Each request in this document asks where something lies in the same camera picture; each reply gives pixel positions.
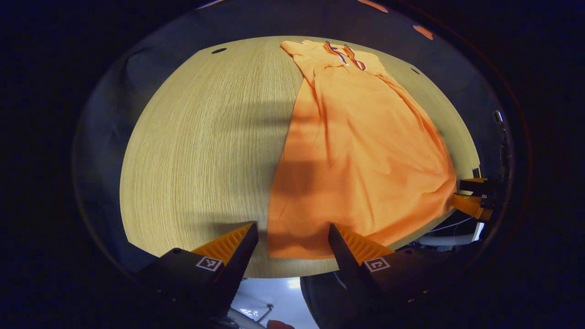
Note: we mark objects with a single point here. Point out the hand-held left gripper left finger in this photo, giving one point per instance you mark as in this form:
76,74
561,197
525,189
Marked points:
242,260

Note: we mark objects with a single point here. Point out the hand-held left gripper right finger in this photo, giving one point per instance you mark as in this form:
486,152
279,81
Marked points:
347,265

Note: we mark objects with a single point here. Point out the orange T-shirt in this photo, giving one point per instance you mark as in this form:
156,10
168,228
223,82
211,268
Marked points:
365,160

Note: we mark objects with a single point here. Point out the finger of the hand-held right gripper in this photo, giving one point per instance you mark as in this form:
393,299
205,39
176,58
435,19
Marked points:
477,184
475,206

